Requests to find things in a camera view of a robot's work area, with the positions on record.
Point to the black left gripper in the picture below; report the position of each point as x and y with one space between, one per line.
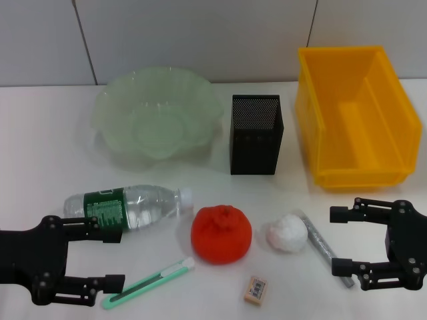
33 256

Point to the orange fruit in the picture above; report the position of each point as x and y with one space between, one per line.
220 240

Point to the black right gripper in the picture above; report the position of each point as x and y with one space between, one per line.
412 240

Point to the black mesh pen holder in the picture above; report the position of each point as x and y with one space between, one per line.
257 150

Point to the water bottle with green label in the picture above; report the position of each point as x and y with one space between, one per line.
143 206

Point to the yellow plastic bin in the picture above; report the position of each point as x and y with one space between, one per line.
367 133

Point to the silver marker pen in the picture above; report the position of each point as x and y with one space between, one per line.
318 238

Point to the white paper ball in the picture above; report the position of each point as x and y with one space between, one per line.
288 233

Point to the green utility knife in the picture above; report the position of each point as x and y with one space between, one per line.
156 276

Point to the green glass fruit plate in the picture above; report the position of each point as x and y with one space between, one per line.
150 133

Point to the beige eraser with barcode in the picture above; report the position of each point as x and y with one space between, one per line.
256 289

